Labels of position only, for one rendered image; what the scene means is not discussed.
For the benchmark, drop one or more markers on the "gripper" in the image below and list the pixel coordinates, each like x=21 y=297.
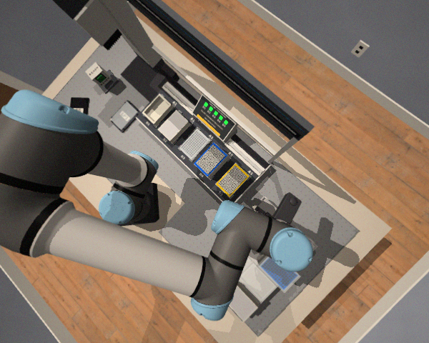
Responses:
x=257 y=209

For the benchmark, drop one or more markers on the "grey tip rack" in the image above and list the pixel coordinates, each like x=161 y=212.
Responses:
x=232 y=180

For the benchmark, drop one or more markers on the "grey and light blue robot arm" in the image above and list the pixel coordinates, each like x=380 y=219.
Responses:
x=43 y=143

